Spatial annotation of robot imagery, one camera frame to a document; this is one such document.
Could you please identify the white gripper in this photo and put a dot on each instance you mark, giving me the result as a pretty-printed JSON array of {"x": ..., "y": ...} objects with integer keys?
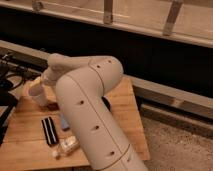
[{"x": 48, "y": 77}]

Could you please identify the white ceramic cup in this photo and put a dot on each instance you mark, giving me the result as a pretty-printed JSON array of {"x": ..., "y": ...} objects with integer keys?
[{"x": 37, "y": 93}]

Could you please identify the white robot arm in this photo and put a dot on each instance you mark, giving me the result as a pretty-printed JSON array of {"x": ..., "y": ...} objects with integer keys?
[{"x": 79, "y": 84}]

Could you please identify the black ceramic bowl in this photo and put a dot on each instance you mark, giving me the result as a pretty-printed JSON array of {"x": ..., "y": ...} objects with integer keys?
[{"x": 107, "y": 103}]

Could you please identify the dark red glossy object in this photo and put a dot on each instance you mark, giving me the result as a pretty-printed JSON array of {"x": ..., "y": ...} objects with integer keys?
[{"x": 53, "y": 106}]

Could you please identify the blue sponge block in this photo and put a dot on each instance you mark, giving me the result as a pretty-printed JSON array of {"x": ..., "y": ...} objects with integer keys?
[{"x": 64, "y": 124}]

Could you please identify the black white striped case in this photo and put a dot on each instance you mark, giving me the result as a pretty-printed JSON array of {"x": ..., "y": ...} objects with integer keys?
[{"x": 49, "y": 131}]

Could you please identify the black equipment with cables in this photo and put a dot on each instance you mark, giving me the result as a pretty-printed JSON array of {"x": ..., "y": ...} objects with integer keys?
[{"x": 6, "y": 98}]

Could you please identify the metal rail frame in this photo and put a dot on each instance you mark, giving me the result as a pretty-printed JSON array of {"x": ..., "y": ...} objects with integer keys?
[{"x": 188, "y": 21}]

